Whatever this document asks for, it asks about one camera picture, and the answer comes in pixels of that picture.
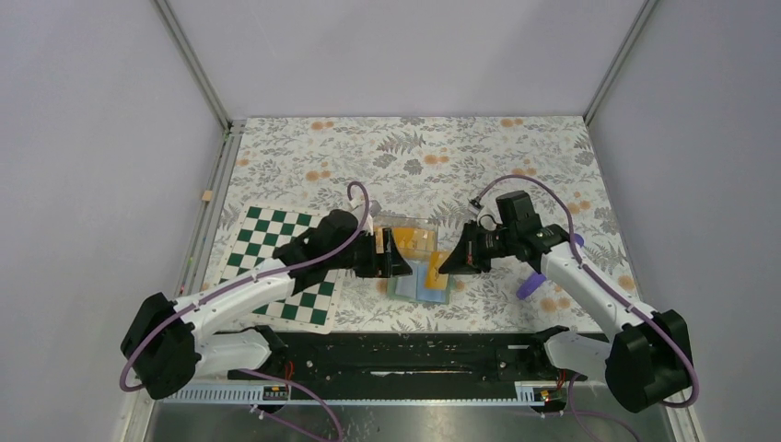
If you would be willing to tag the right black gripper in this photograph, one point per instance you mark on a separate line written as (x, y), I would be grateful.
(467, 257)

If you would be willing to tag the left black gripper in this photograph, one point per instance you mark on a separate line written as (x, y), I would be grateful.
(387, 264)

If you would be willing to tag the green card holder wallet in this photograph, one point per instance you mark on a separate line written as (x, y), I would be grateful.
(412, 288)

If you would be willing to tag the clear box with orange blocks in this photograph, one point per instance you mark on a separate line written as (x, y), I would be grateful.
(415, 238)

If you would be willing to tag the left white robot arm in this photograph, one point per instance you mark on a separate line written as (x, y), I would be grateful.
(172, 341)

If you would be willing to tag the floral table mat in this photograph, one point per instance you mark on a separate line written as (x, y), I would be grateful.
(430, 168)

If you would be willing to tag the purple cylinder tube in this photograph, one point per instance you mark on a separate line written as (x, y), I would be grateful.
(530, 285)

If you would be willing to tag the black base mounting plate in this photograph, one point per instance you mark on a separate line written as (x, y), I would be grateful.
(378, 366)

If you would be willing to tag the green white chessboard mat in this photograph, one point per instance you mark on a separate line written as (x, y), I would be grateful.
(260, 229)

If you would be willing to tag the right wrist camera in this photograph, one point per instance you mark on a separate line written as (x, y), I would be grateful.
(483, 217)

